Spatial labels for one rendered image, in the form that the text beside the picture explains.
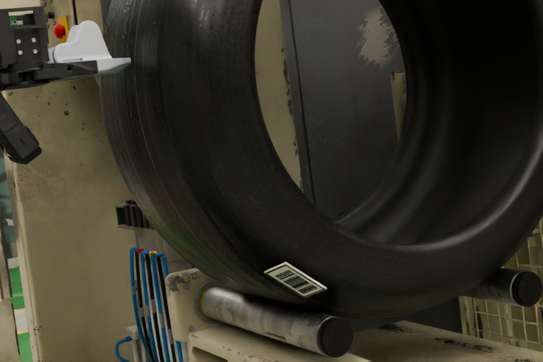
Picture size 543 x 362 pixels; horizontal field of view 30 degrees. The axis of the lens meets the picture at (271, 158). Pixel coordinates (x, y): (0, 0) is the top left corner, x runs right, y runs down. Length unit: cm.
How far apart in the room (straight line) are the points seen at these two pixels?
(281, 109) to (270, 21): 13
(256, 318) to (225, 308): 10
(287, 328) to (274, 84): 45
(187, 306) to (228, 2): 52
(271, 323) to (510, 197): 33
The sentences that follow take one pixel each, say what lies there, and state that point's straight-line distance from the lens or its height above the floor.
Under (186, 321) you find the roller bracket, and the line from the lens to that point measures 144.
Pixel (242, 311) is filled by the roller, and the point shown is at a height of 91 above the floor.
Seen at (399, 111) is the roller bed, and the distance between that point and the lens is 177.
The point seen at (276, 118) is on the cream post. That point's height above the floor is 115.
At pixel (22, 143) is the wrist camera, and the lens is 111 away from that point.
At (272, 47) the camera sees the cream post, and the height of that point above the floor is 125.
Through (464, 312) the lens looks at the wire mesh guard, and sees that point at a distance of 174.
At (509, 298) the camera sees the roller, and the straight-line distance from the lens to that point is 131.
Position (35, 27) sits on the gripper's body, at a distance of 110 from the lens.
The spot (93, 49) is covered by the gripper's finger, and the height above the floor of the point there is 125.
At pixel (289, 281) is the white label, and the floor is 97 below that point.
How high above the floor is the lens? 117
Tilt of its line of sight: 3 degrees down
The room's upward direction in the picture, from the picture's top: 7 degrees counter-clockwise
